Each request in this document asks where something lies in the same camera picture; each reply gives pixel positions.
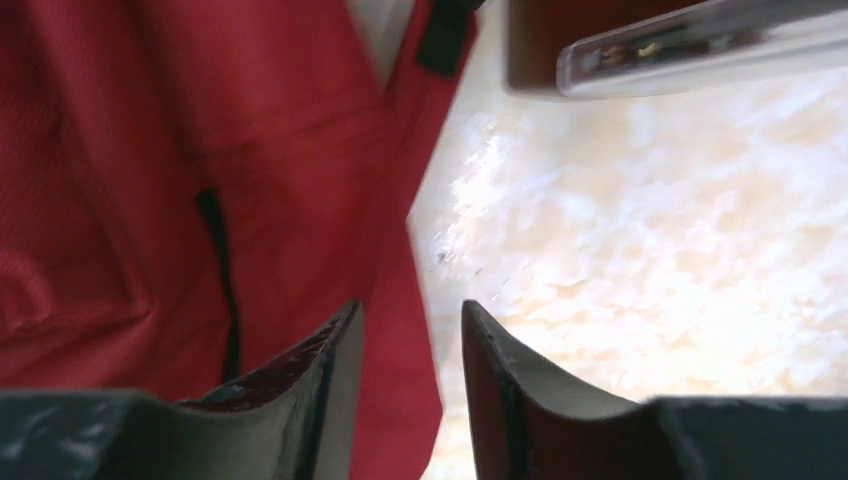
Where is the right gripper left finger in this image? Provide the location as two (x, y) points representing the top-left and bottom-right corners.
(178, 301), (364, 479)

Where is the brown wooden metronome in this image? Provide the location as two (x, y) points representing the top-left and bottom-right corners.
(504, 1), (847, 99)

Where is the red backpack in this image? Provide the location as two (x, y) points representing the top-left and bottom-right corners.
(1, 1), (478, 479)

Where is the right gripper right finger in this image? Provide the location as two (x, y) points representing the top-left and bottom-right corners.
(461, 300), (663, 479)

